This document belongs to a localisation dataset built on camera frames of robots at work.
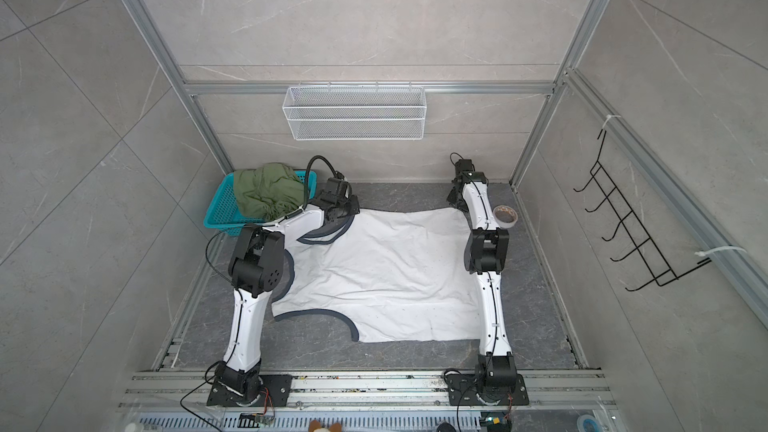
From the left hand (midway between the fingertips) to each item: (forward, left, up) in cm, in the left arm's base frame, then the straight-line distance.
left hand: (357, 197), depth 105 cm
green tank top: (+7, +33, -3) cm, 34 cm away
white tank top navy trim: (-28, -12, -7) cm, 31 cm away
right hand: (+2, -39, -7) cm, 39 cm away
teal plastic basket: (-1, +48, -5) cm, 48 cm away
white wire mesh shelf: (+19, -1, +22) cm, 29 cm away
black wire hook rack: (-46, -64, +26) cm, 83 cm away
